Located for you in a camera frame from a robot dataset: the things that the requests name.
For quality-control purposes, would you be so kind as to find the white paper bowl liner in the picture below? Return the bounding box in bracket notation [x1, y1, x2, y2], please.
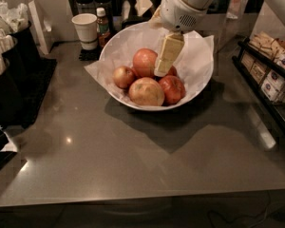
[84, 18, 215, 108]

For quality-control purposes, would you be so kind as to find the white paper cup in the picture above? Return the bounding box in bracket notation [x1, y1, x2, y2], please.
[71, 13, 98, 50]

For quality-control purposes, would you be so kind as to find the small left red apple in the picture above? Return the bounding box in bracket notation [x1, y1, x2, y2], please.
[112, 66, 137, 89]

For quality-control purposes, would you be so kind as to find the right front red apple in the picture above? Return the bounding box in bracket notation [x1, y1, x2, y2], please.
[159, 75, 186, 105]

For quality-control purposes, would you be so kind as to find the black rubber mat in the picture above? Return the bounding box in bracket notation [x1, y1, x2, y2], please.
[0, 58, 57, 129]

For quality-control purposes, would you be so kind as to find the small brown sauce bottle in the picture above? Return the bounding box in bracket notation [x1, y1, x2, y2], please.
[96, 8, 111, 48]

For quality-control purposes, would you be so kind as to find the black cup with white cutlery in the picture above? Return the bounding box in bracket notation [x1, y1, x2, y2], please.
[0, 28, 27, 86]

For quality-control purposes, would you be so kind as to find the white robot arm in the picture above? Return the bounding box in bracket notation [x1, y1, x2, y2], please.
[149, 0, 285, 77]

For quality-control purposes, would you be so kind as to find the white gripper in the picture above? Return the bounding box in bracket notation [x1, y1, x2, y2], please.
[154, 0, 208, 77]

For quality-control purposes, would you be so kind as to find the large top red apple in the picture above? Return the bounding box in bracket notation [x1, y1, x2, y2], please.
[132, 48, 158, 78]

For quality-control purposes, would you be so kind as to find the black cup with wrapped packets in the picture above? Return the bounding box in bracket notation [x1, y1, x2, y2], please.
[0, 1, 41, 70]

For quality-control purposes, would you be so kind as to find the white bowl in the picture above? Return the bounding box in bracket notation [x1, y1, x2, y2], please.
[99, 20, 215, 112]

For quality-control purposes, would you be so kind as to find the back right red apple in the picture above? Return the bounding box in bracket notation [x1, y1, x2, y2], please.
[168, 66, 178, 76]

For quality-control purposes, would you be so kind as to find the large front yellowish apple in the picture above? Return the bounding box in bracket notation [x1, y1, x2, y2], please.
[128, 77, 165, 106]

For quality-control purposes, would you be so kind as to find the black front cutlery cup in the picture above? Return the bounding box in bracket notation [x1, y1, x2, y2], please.
[0, 53, 23, 122]

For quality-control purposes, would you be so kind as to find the black condiment packet rack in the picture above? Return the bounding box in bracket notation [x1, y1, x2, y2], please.
[232, 32, 285, 134]

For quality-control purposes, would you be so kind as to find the black napkin holder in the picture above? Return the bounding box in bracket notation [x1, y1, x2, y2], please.
[121, 0, 155, 29]

